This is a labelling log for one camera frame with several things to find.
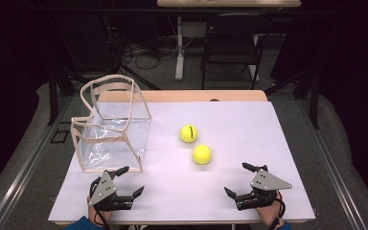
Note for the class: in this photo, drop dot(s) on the aluminium floor rail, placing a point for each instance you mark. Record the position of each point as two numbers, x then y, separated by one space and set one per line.
22 169
335 166

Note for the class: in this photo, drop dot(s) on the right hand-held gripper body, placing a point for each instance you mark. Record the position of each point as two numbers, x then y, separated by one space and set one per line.
265 187

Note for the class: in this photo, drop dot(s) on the black metal stand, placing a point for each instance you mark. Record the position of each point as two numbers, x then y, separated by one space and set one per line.
314 96
52 92

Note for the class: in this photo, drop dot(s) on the black folding chair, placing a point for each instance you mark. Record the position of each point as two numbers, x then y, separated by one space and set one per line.
236 38

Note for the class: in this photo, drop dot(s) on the black square floor frame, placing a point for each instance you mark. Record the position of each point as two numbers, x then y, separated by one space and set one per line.
59 136

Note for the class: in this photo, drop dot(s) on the transparent bag with beige trim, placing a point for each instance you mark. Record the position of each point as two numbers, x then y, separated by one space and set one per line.
111 150

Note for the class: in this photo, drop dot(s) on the yellow tennis ball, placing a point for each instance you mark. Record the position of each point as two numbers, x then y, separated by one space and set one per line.
202 154
188 133

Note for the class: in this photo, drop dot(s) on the person's left hand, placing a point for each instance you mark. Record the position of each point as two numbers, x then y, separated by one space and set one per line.
96 215

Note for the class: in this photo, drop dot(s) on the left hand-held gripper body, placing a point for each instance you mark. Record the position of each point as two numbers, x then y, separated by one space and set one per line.
103 191

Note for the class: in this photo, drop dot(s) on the person's right hand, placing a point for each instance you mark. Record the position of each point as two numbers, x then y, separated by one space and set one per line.
270 212

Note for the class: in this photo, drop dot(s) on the white desk leg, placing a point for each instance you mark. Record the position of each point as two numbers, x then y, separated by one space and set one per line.
180 51

